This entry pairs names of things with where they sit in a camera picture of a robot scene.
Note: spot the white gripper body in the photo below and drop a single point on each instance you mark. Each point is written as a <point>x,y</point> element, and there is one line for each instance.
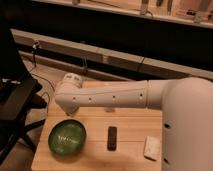
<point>69,109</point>

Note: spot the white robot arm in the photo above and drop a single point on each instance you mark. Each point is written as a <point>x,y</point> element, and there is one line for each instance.
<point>187,113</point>

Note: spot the green ceramic bowl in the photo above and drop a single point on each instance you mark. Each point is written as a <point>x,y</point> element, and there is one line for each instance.
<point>67,138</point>

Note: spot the white rectangular box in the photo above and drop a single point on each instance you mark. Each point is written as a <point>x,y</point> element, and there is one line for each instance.
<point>109,109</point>

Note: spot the black remote control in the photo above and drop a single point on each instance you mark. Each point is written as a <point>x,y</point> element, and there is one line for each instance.
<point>112,138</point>

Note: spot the black chair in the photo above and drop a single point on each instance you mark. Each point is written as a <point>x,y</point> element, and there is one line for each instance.
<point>18,95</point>

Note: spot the wooden table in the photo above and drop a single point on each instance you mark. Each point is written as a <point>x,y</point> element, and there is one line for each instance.
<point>133,126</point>

